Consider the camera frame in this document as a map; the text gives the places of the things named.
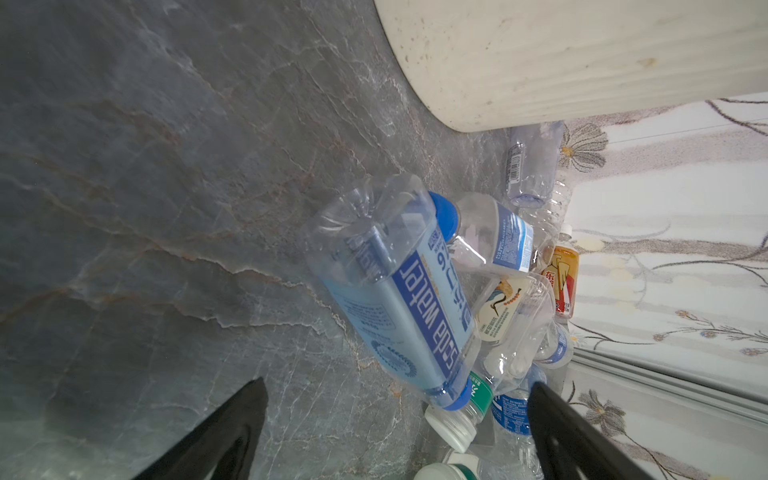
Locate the untouched water blue label bottle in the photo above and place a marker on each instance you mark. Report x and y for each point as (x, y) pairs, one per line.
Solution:
(483, 236)

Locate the orange red label bottle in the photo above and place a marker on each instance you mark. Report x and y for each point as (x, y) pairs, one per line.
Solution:
(562, 273)

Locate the Pepsi blue label bottle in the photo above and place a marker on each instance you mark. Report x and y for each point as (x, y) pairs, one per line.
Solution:
(557, 347)

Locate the purple tinted Cancer bottle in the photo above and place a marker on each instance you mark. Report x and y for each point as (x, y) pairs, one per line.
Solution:
(532, 162)

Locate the cream waste bin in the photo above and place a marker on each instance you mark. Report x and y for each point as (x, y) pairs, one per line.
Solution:
(483, 65)

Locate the clear bottle green label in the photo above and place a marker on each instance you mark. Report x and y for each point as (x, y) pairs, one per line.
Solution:
(472, 466)

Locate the soda water blue label bottle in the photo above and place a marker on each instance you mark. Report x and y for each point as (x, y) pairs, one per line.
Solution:
(381, 254)

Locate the clear ribbed bottle white cap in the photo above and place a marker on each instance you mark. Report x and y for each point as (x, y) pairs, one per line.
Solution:
(548, 219)

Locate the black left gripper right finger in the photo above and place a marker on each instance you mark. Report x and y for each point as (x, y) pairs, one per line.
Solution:
(568, 447)

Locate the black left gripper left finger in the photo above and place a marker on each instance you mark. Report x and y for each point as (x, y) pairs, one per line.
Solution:
(223, 446)

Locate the clear square bottle green band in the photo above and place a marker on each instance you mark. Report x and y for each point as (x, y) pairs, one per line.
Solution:
(511, 315)

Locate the blue label white cap bottle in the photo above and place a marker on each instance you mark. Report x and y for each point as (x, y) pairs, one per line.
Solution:
(514, 444)

